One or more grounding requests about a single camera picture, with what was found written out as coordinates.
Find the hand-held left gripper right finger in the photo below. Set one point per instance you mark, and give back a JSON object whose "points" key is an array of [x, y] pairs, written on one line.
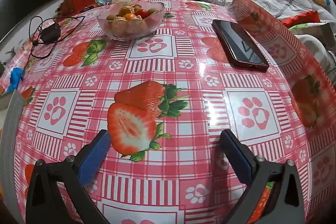
{"points": [[236, 158]]}

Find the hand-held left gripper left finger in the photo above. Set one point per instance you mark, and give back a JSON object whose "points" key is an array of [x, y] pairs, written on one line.
{"points": [[95, 158]]}

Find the grey rectangular tray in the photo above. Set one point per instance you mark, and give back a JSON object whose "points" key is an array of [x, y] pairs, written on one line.
{"points": [[10, 148]]}

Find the clear glass bowl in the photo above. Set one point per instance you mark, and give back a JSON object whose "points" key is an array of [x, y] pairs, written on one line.
{"points": [[155, 23]]}

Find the strawberry print tablecloth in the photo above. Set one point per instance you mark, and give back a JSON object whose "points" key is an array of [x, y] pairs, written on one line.
{"points": [[183, 69]]}

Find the crumpled blue glove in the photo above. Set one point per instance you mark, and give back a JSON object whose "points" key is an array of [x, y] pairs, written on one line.
{"points": [[15, 78]]}

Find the black smartphone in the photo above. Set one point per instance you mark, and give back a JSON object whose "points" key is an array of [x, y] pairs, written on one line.
{"points": [[241, 43]]}

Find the black power adapter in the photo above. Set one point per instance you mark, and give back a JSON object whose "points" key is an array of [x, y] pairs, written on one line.
{"points": [[50, 33]]}

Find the red and green cushion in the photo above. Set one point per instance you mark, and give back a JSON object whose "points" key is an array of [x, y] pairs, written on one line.
{"points": [[302, 19]]}

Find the grey striped sofa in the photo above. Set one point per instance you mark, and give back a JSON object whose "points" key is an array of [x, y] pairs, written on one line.
{"points": [[275, 1]]}

